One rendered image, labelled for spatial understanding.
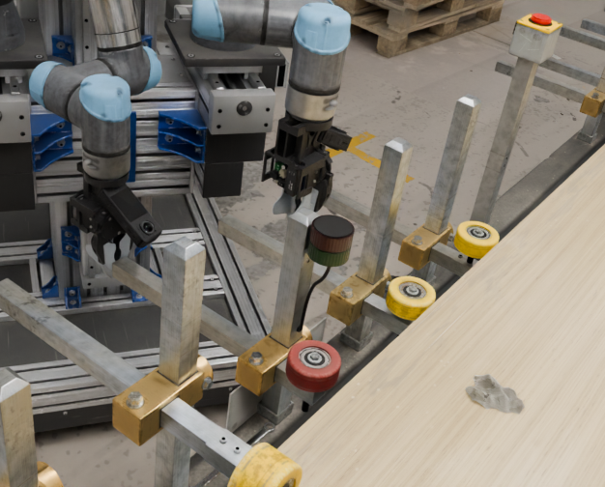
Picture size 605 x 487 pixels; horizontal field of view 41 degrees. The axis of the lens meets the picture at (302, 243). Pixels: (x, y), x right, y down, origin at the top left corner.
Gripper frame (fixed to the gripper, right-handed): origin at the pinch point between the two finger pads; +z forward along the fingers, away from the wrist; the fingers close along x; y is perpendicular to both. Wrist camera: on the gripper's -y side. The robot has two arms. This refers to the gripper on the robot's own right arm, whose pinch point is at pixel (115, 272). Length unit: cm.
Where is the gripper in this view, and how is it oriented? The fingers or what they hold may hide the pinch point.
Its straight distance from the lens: 147.4
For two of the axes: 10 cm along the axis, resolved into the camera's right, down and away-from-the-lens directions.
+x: -5.9, 4.0, -7.0
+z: -1.3, 8.1, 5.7
